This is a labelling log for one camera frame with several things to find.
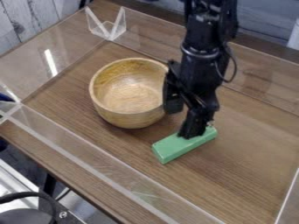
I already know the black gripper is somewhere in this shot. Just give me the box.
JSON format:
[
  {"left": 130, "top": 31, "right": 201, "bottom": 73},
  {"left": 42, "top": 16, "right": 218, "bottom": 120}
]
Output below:
[{"left": 164, "top": 44, "right": 230, "bottom": 139}]

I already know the clear acrylic wall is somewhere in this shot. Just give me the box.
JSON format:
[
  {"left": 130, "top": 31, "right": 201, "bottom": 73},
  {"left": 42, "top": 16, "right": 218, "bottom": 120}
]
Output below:
[
  {"left": 115, "top": 7, "right": 299, "bottom": 116},
  {"left": 0, "top": 82, "right": 226, "bottom": 224}
]

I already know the black metal table leg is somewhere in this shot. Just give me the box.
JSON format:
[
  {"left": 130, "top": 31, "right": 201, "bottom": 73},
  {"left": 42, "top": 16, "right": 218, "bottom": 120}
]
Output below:
[{"left": 43, "top": 174, "right": 58, "bottom": 197}]

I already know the clear acrylic back wall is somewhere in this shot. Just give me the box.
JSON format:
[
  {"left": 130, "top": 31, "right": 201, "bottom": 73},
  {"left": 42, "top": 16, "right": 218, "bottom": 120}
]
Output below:
[{"left": 115, "top": 7, "right": 299, "bottom": 116}]

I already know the black cable lower left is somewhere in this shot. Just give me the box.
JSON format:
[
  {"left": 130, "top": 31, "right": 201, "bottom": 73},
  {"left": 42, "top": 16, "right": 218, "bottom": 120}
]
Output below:
[{"left": 0, "top": 191, "right": 59, "bottom": 224}]

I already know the green rectangular block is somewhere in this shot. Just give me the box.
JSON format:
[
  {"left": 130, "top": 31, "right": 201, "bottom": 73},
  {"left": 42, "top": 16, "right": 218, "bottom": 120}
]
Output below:
[{"left": 153, "top": 126, "right": 218, "bottom": 165}]

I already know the light brown wooden bowl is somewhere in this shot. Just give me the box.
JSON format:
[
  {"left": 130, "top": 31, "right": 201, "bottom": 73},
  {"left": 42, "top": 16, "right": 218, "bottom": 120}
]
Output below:
[{"left": 89, "top": 58, "right": 168, "bottom": 129}]

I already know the clear acrylic front wall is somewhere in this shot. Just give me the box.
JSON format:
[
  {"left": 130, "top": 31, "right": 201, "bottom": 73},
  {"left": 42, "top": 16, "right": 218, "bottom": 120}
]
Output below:
[{"left": 0, "top": 82, "right": 226, "bottom": 224}]

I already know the clear acrylic corner bracket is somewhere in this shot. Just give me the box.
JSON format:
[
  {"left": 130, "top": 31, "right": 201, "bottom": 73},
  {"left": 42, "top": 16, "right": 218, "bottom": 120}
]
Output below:
[{"left": 85, "top": 7, "right": 127, "bottom": 41}]

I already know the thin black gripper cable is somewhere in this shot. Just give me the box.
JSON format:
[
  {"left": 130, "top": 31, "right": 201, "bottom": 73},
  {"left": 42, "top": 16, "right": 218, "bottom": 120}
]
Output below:
[{"left": 214, "top": 43, "right": 240, "bottom": 84}]

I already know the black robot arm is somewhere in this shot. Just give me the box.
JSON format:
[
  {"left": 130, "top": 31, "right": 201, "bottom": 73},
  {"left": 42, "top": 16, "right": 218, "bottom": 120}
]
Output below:
[{"left": 164, "top": 0, "right": 240, "bottom": 139}]

